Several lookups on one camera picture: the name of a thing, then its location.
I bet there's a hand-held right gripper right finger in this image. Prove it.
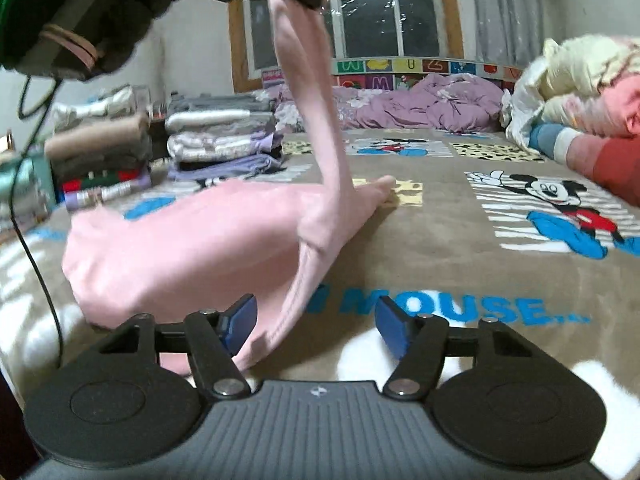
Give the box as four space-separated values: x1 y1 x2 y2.
375 296 543 397

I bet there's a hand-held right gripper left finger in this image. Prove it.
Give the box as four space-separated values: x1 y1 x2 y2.
92 294 259 398

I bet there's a pink sweater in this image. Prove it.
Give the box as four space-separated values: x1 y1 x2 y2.
61 0 398 378

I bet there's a stack of folded beige clothes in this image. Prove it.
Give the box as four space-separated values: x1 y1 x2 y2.
44 85 154 212

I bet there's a stack of folded grey clothes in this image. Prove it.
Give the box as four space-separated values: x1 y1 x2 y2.
165 91 287 184

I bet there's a wooden framed window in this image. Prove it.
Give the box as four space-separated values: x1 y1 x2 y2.
229 0 475 82

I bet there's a brown cartoon printed blanket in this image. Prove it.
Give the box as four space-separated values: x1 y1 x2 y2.
0 125 640 411

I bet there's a colourful alphabet foam mat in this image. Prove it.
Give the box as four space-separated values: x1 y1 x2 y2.
260 57 526 93

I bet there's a purple floral quilt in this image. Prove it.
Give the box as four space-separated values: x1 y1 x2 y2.
277 72 506 134

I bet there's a teal plastic bin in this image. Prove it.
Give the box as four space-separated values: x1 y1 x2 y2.
0 152 58 233

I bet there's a grey curtain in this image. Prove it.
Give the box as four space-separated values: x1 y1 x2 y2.
465 0 551 64

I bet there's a white crinkled bag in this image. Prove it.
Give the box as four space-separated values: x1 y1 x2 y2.
500 67 548 154

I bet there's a pink blue striped blanket roll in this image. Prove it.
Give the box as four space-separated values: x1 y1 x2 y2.
527 77 640 207

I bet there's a cream yellow pillow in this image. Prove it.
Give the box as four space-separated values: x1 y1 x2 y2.
520 35 640 126

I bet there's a black cable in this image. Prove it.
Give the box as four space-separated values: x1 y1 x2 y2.
7 72 66 367

